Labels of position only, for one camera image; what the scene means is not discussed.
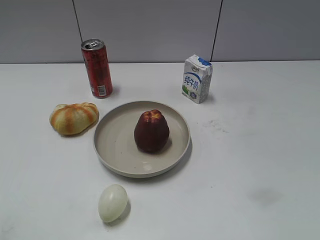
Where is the dark red apple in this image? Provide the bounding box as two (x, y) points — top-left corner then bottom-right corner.
(134, 109), (170, 153)

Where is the beige round plate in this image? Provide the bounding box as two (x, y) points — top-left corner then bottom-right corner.
(93, 101), (192, 179)

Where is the white blue milk carton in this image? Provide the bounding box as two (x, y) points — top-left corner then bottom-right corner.
(181, 54), (213, 104)

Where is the orange striped bread bun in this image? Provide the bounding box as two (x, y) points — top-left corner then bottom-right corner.
(49, 102), (99, 136)

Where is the white egg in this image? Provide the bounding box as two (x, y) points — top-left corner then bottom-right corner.
(98, 184), (129, 223)

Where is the red soda can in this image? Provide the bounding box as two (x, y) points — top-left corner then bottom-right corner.
(81, 39), (113, 99)

